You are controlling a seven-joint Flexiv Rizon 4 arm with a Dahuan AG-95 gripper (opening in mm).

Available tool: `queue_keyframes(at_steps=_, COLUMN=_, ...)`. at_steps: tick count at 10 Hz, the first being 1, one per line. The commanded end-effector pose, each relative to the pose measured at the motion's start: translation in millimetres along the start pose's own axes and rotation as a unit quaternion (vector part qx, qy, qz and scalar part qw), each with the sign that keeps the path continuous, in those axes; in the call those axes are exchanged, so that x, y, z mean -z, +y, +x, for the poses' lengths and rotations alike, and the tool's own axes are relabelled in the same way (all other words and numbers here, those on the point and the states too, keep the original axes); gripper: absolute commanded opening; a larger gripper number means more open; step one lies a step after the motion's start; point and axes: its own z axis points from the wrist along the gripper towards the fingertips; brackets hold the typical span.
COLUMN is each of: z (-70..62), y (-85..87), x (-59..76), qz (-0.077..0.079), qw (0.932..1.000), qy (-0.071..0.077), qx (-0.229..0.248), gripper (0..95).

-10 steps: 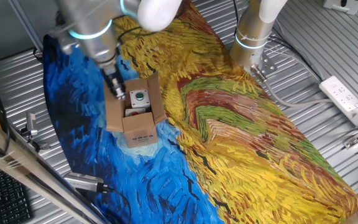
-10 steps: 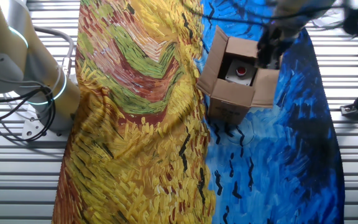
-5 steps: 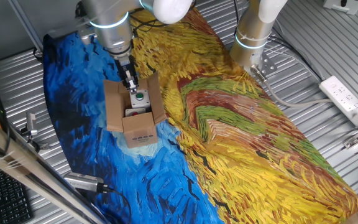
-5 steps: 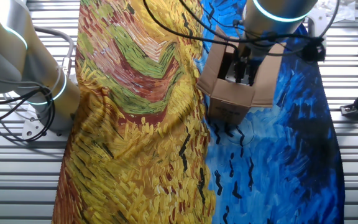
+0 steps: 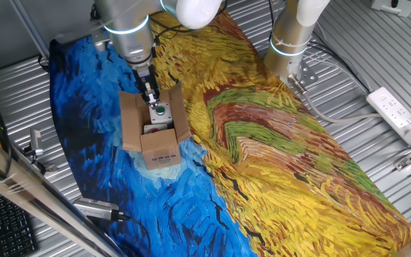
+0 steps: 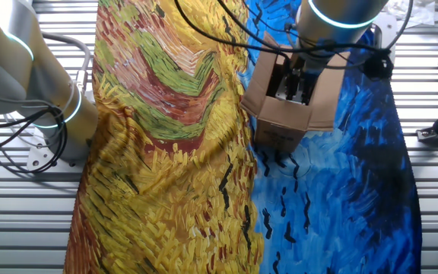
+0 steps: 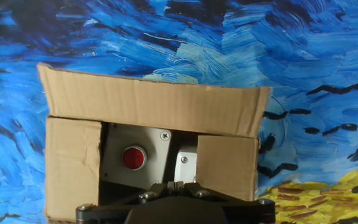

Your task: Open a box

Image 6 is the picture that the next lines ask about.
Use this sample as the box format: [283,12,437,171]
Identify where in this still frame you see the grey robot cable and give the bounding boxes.
[40,32,93,94]

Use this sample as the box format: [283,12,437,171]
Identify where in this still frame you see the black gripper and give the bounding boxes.
[278,56,319,105]

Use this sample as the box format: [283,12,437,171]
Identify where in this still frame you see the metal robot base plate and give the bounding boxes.
[25,131,90,173]

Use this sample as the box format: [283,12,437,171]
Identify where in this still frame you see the black robot power cables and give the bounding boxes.
[0,105,68,176]

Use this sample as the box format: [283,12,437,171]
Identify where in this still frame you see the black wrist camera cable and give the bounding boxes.
[173,0,414,72]

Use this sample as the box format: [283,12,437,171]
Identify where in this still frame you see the brown cardboard box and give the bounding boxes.
[240,30,352,154]

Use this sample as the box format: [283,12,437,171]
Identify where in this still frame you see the Van Gogh wheatfield print cloth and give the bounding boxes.
[63,0,424,274]

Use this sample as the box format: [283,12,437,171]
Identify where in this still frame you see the white crumpled sheet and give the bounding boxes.
[388,0,438,28]

